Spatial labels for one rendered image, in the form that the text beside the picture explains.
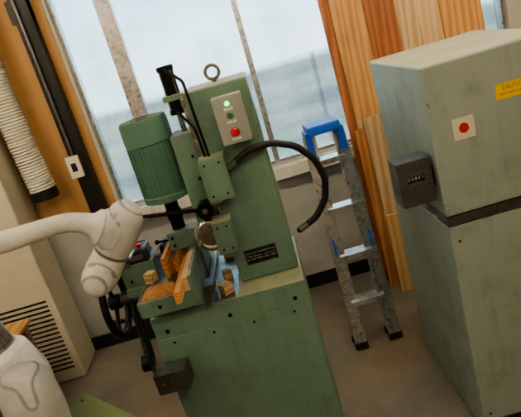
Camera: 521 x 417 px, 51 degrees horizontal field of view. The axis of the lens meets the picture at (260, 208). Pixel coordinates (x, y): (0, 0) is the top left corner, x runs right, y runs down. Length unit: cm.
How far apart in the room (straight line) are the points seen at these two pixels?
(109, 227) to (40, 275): 184
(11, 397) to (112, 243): 49
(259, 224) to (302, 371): 58
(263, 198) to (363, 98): 142
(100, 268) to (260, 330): 68
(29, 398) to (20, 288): 183
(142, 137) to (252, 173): 40
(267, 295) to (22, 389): 83
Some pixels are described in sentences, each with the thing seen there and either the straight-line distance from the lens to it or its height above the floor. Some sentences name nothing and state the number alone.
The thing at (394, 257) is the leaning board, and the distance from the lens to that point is 328.
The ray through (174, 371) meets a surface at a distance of 206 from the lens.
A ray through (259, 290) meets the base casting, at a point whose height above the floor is 80.
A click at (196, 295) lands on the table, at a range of 191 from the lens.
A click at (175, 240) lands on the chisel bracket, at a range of 210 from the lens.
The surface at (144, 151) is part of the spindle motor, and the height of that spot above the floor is 136.
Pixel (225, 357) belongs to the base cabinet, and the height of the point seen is 58.
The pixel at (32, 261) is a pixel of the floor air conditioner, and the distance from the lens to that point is 338.
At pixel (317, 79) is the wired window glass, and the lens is 340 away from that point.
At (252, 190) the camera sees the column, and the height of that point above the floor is 113.
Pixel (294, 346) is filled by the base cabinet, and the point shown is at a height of 55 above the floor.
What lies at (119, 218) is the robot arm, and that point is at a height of 127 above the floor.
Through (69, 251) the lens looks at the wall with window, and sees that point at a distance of 363.
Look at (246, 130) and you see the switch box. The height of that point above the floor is 135.
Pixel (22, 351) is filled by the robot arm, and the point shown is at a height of 95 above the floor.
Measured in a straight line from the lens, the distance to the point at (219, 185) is 186.
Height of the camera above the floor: 165
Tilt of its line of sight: 17 degrees down
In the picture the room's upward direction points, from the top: 16 degrees counter-clockwise
